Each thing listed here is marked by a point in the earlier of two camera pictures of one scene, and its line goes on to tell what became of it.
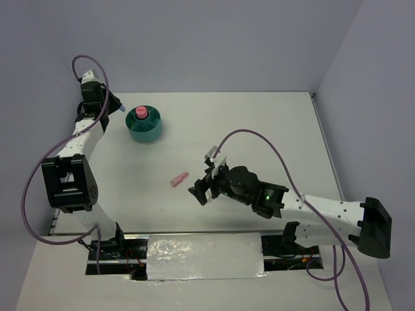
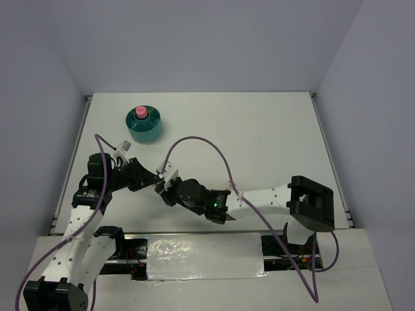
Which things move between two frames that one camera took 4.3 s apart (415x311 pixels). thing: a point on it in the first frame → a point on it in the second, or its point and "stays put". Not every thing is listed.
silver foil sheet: x=180 y=256 stays put
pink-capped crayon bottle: x=141 y=112 stays put
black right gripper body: x=220 y=184 → x=170 y=194
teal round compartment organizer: x=148 y=129 stays put
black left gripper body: x=112 y=103 → x=122 y=179
